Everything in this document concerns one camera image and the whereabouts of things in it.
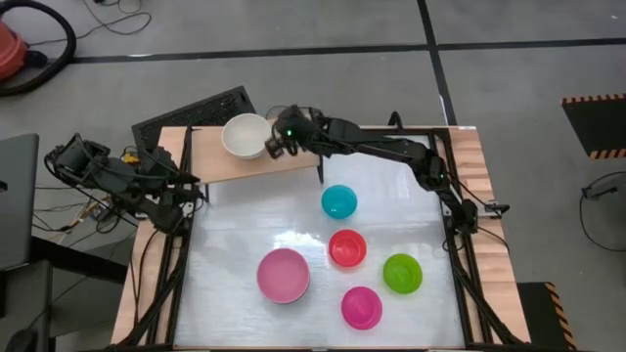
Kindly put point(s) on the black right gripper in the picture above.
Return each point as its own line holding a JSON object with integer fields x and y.
{"x": 296, "y": 124}

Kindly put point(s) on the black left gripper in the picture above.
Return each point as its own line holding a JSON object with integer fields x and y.
{"x": 161, "y": 176}

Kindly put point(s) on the large white bowl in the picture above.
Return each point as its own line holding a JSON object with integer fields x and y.
{"x": 244, "y": 134}

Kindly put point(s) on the small cyan plastic bowl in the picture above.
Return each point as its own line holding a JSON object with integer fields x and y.
{"x": 339, "y": 201}

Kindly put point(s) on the small red plastic bowl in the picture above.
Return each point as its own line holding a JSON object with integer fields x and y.
{"x": 347, "y": 248}

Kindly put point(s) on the large pink bowl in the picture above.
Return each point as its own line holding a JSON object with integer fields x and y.
{"x": 283, "y": 275}

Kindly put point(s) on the small green plastic bowl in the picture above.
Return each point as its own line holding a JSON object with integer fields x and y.
{"x": 402, "y": 273}

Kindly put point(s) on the small magenta plastic bowl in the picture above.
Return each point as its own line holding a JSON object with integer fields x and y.
{"x": 361, "y": 307}

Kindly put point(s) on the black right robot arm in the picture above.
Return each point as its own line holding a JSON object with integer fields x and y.
{"x": 391, "y": 146}

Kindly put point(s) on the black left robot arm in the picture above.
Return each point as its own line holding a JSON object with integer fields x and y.
{"x": 83, "y": 163}

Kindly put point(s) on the yellow connector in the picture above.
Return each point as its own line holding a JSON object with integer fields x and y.
{"x": 129, "y": 157}

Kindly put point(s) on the black table clamp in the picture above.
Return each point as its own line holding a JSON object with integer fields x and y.
{"x": 395, "y": 119}

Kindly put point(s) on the black side desk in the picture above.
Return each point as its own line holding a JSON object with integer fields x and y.
{"x": 73, "y": 259}

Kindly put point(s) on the grey laptop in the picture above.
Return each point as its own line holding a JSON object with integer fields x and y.
{"x": 17, "y": 195}

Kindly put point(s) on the orange vacuum cleaner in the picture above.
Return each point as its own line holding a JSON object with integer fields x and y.
{"x": 10, "y": 49}

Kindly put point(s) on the black hazard-striped mat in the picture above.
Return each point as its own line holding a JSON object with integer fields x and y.
{"x": 538, "y": 313}
{"x": 596, "y": 124}

